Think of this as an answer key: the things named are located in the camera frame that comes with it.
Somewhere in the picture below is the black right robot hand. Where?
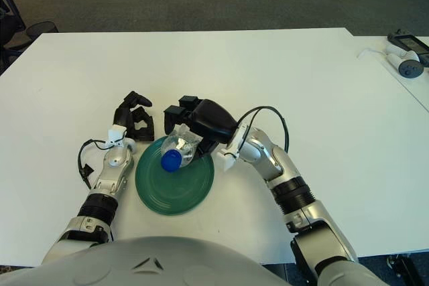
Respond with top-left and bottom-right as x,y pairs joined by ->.
163,95 -> 240,161

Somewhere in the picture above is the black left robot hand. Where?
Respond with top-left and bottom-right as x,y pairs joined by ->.
113,90 -> 156,143

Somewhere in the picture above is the clear bottle with blue cap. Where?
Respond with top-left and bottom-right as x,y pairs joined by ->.
160,124 -> 202,173

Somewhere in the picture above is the green round plate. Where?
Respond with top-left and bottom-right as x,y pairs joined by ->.
134,135 -> 216,218

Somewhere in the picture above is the grey robot torso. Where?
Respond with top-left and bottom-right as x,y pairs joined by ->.
0,236 -> 296,286

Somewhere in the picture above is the black office chair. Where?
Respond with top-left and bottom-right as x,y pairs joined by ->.
0,0 -> 27,76

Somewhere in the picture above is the white grey VR controller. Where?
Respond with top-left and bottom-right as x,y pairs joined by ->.
385,43 -> 424,80

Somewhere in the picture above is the black handheld remote device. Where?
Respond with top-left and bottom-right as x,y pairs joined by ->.
387,29 -> 429,66

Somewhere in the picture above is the black stand base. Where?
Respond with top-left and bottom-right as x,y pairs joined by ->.
386,253 -> 429,286

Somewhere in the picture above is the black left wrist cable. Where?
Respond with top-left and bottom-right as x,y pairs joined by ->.
77,138 -> 112,190

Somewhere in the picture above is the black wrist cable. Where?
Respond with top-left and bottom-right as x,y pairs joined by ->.
222,106 -> 290,160
77,138 -> 112,190

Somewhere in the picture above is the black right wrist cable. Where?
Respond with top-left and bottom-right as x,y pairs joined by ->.
222,106 -> 290,160

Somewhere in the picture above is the black wire mesh bin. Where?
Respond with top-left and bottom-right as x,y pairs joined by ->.
25,21 -> 60,41

